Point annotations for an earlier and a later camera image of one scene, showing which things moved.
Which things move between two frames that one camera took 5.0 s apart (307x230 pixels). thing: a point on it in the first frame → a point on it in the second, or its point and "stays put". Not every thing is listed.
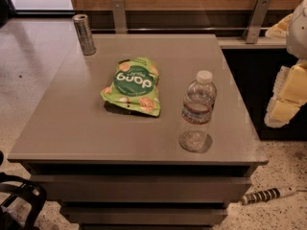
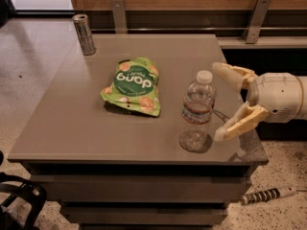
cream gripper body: x=297 y=33 → x=277 y=95
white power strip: x=267 y=195 stays put
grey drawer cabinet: x=111 y=168 stays put
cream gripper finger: x=279 y=30 → x=237 y=76
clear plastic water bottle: x=198 y=113 stays put
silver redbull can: x=84 y=33 stays put
